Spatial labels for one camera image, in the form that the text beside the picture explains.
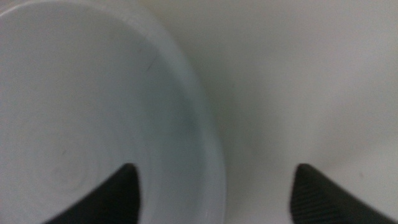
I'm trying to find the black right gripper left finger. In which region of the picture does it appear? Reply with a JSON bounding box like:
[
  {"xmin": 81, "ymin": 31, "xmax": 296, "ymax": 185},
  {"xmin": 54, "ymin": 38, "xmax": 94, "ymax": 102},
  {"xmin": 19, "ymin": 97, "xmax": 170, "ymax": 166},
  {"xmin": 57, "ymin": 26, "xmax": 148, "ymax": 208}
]
[{"xmin": 43, "ymin": 162, "xmax": 141, "ymax": 224}]

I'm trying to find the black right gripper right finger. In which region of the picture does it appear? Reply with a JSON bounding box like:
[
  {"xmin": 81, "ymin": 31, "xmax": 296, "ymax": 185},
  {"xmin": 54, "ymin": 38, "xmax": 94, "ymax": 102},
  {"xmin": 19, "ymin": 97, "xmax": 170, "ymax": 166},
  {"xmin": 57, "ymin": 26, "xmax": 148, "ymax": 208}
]
[{"xmin": 289, "ymin": 163, "xmax": 398, "ymax": 224}]

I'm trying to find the pale blue shallow bowl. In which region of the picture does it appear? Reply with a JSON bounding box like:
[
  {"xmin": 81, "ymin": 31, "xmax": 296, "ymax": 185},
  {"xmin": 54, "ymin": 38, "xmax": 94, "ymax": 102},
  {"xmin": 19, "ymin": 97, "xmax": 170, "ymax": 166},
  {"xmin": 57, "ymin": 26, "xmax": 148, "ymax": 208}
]
[{"xmin": 0, "ymin": 0, "xmax": 227, "ymax": 224}]

